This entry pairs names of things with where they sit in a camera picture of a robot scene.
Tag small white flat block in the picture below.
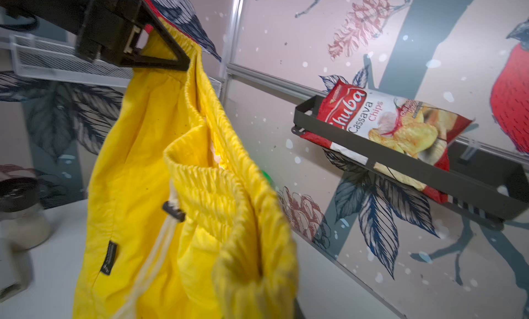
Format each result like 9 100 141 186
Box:
1 239 33 302

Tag red Chuba chips bag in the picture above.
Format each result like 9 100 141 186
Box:
300 79 474 205

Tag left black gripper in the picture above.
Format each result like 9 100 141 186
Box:
1 0 190 71

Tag white wire mesh basket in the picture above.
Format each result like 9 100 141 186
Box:
9 33 223 97

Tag green plastic basket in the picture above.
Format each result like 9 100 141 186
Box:
261 170 276 188

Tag black wall shelf basket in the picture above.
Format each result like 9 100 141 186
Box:
292 96 528 221

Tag black-capped white bottle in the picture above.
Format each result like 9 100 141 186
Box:
1 177 51 252

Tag yellow shorts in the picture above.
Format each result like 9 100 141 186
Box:
72 25 299 318

